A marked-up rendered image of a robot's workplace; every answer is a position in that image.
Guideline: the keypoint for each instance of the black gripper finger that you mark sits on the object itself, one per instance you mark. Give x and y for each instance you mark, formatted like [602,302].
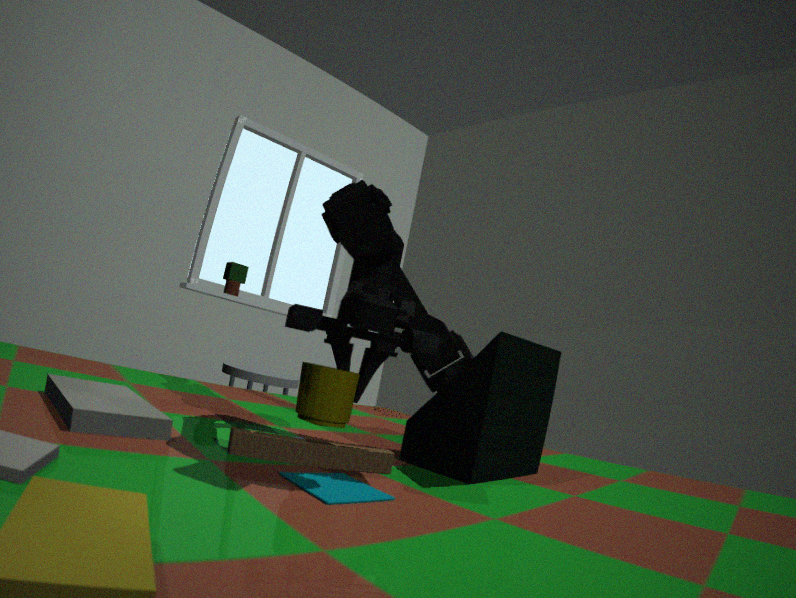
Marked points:
[371,360]
[342,353]

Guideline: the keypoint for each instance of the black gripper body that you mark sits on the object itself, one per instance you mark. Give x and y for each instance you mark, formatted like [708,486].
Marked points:
[410,341]

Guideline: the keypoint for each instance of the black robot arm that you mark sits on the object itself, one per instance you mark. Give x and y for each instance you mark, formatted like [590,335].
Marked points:
[357,216]

